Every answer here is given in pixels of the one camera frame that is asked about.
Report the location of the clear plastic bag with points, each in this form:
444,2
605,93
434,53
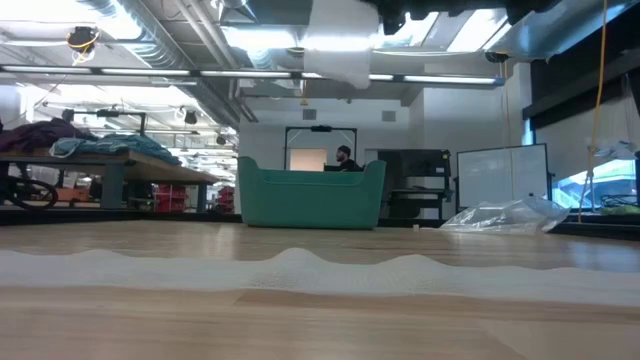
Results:
505,217

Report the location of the teal garment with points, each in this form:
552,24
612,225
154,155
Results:
120,145

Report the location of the black workstation rack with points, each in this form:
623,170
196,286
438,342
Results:
415,165

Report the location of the person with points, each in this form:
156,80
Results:
346,159

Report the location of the long LED light bar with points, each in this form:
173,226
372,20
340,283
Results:
245,74

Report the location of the red storage rack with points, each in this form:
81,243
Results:
170,197

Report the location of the purple garment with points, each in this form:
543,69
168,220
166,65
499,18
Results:
40,135

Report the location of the grey-legged wooden workbench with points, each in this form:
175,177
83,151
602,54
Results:
112,185

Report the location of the whiteboard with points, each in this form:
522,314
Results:
502,175

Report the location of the green plastic bin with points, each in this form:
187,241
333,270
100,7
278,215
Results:
310,200

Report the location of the black hanging device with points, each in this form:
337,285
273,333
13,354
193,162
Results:
82,37

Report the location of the black gantry frame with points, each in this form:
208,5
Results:
320,128

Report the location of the black aluminium frame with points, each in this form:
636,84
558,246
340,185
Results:
100,216

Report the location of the black wheel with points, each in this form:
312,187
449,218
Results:
45,192

